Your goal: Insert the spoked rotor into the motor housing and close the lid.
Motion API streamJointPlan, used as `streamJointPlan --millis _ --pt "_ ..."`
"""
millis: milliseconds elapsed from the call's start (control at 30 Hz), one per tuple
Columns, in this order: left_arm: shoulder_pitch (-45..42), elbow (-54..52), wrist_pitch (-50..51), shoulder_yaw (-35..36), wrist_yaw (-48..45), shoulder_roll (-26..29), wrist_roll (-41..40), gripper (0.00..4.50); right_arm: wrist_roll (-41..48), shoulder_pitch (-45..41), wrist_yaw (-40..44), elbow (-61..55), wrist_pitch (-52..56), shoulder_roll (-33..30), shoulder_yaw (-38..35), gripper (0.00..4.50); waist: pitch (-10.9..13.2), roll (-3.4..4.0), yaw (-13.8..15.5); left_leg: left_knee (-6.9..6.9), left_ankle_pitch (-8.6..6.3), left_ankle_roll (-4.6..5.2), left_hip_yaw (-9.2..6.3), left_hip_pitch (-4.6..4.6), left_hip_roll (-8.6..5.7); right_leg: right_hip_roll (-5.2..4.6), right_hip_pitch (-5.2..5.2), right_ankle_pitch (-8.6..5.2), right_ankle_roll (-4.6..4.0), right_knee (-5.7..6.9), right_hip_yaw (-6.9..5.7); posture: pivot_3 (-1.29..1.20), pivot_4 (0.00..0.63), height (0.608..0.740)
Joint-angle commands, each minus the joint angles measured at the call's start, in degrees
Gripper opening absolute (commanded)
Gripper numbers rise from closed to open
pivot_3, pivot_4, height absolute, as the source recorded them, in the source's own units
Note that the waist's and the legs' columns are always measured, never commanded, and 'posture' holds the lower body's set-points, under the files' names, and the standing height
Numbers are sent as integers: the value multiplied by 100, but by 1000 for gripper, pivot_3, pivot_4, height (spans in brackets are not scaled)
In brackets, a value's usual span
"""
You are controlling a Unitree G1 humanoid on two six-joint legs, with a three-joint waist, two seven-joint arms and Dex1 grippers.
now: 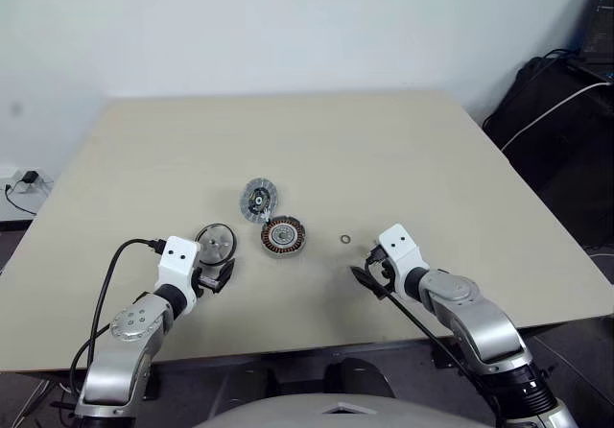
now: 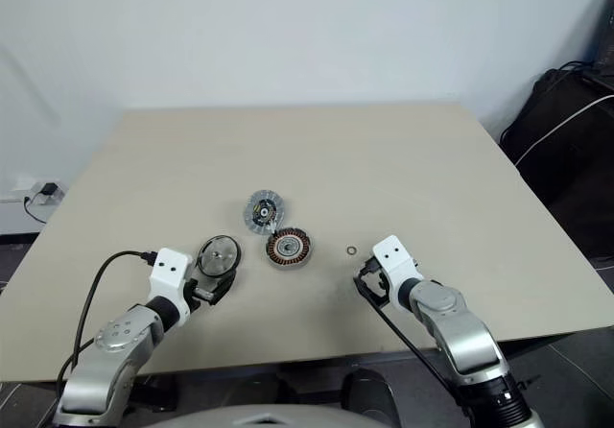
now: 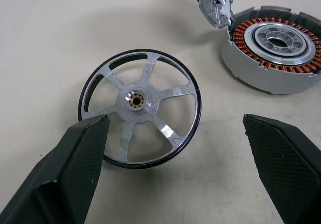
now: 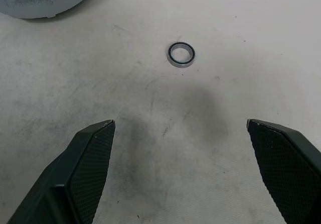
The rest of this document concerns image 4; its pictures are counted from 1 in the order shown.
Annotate silver bearing ring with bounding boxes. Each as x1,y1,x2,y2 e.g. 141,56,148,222
167,41,197,68

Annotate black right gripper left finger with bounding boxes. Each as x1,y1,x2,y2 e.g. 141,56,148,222
6,119,116,224

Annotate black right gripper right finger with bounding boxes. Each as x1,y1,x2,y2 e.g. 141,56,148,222
246,119,321,224

